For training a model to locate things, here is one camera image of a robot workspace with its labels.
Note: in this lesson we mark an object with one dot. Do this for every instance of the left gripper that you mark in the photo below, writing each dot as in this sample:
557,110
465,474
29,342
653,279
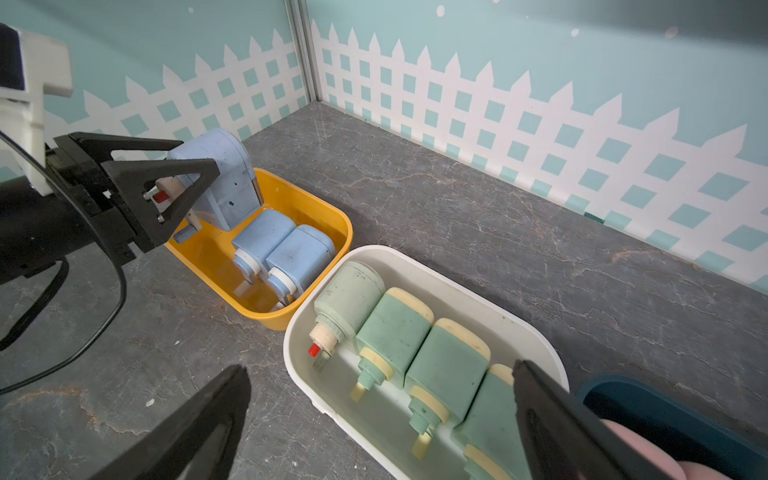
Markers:
118,201

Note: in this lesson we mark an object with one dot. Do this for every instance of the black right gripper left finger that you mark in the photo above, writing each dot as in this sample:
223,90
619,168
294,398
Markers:
198,441

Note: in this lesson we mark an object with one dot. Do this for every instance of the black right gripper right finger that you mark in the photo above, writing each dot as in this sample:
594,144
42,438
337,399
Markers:
562,439

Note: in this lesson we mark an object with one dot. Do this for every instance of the green pencil sharpener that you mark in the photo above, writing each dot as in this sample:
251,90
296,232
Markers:
390,339
489,436
443,379

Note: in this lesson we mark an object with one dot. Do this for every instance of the pink pencil sharpener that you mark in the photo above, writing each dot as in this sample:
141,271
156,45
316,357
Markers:
648,450
697,471

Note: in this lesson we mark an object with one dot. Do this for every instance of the blue pencil sharpener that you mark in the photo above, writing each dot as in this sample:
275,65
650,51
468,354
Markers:
257,241
233,196
297,261

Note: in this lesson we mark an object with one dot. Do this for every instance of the dark teal storage box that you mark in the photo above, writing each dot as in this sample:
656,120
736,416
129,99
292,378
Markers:
677,429

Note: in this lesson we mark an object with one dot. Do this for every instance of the yellow plastic storage box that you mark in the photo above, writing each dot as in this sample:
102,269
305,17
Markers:
209,253

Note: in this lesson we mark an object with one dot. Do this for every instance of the white plastic storage box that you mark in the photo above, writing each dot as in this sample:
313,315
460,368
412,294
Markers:
379,422

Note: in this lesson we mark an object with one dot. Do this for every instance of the pale green round sharpener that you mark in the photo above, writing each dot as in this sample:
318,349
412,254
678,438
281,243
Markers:
342,308

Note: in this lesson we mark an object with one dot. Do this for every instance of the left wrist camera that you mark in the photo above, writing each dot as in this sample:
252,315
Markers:
32,66

